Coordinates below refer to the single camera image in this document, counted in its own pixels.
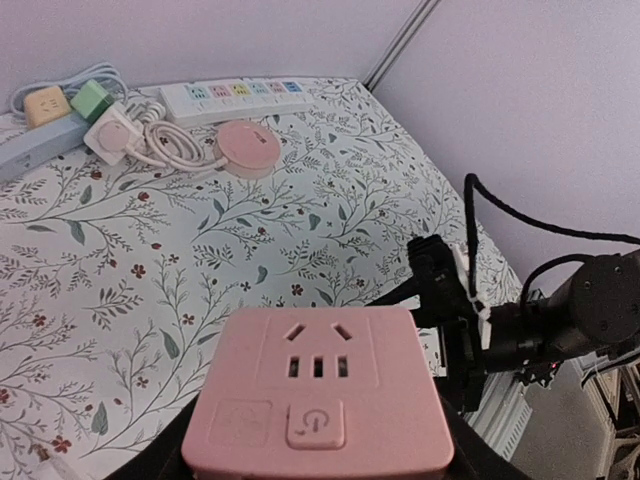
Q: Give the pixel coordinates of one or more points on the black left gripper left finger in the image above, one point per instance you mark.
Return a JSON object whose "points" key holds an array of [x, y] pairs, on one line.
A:
{"points": [[162, 459]]}

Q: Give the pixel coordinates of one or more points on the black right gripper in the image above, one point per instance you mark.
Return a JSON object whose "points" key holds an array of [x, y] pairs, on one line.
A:
{"points": [[467, 366]]}

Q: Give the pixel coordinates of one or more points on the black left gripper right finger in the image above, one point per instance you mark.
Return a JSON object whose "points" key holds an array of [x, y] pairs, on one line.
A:
{"points": [[473, 458]]}

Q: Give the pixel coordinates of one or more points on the white plug adapter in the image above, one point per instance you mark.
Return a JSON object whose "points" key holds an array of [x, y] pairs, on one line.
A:
{"points": [[52, 467]]}

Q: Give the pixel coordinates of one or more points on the light pink cube socket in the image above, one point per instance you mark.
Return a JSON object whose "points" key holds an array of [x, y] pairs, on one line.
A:
{"points": [[318, 393]]}

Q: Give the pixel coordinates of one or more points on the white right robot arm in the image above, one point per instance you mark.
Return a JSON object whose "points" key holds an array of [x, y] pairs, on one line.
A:
{"points": [[569, 306]]}

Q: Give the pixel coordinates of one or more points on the white plug block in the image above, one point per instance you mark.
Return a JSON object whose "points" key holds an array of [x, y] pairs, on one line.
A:
{"points": [[111, 135]]}

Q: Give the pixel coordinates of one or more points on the green beige socket adapter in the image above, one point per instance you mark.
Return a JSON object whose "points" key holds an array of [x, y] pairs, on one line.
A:
{"points": [[91, 101]]}

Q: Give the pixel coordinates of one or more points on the yellow cube socket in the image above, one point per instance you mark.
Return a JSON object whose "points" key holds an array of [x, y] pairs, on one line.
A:
{"points": [[44, 106]]}

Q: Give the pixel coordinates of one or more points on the floral table cloth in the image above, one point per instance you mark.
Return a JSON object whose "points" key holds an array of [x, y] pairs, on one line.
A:
{"points": [[116, 281]]}

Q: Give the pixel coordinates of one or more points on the blue power strip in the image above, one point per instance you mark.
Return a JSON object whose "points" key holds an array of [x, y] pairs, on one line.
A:
{"points": [[34, 148]]}

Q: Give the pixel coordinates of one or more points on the white colourful power strip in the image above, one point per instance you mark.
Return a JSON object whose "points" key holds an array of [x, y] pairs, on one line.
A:
{"points": [[199, 103]]}

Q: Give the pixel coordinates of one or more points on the pink round cable reel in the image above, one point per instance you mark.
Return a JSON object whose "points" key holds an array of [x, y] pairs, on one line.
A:
{"points": [[246, 149]]}

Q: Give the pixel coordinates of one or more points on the right aluminium corner post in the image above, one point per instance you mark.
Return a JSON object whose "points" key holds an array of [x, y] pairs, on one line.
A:
{"points": [[402, 39]]}

